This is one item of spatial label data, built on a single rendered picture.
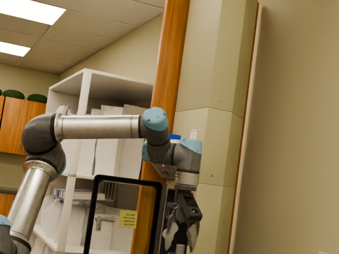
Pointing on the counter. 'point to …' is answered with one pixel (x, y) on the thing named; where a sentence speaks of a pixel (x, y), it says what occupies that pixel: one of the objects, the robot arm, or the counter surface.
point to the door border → (129, 183)
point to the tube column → (217, 55)
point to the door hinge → (160, 218)
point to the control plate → (166, 170)
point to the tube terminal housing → (212, 173)
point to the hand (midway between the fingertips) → (180, 248)
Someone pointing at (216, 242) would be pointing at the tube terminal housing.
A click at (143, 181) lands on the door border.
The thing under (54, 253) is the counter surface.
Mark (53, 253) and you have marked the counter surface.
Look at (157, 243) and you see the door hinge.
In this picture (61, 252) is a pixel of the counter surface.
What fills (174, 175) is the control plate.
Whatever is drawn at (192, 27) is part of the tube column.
